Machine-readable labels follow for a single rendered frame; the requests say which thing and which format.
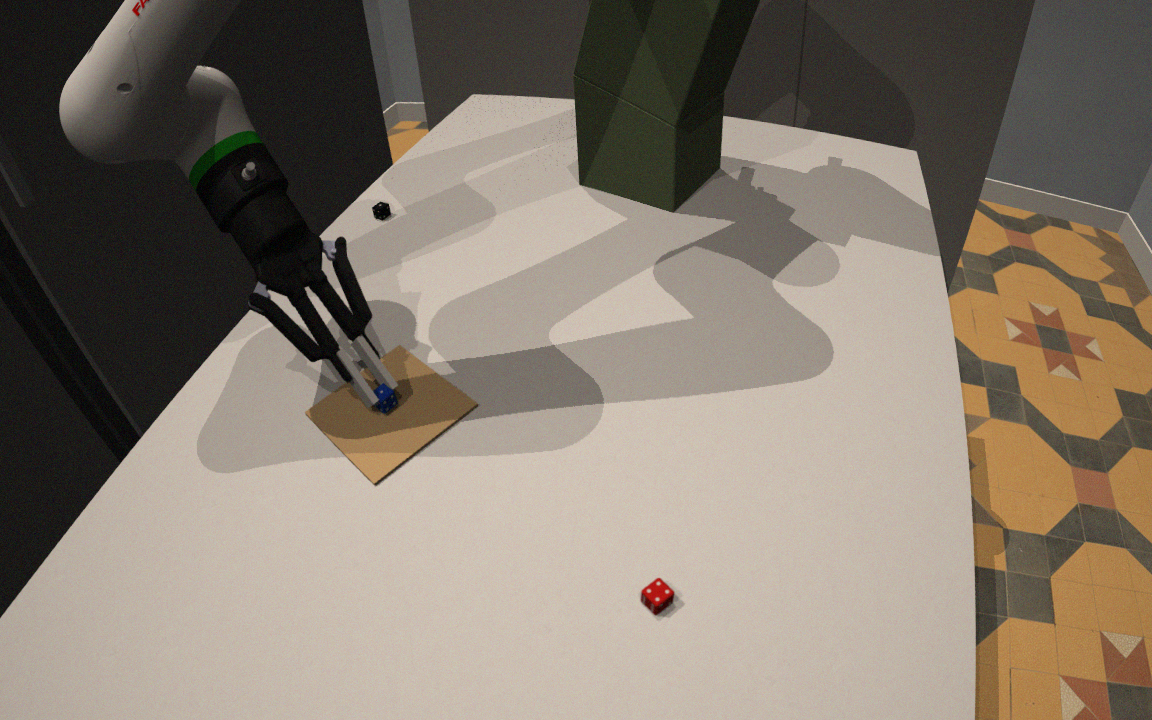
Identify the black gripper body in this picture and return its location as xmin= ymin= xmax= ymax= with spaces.
xmin=228 ymin=188 xmax=323 ymax=297

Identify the tan flat square mat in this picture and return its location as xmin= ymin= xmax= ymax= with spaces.
xmin=305 ymin=344 xmax=478 ymax=485

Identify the red die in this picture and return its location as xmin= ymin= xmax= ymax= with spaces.
xmin=641 ymin=578 xmax=674 ymax=615

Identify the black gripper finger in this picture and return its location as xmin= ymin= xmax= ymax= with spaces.
xmin=248 ymin=260 xmax=379 ymax=408
xmin=298 ymin=237 xmax=397 ymax=391

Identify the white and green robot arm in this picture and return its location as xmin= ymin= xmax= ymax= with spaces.
xmin=59 ymin=0 xmax=288 ymax=233

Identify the blue die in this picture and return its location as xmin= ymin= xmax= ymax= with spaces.
xmin=373 ymin=382 xmax=397 ymax=414

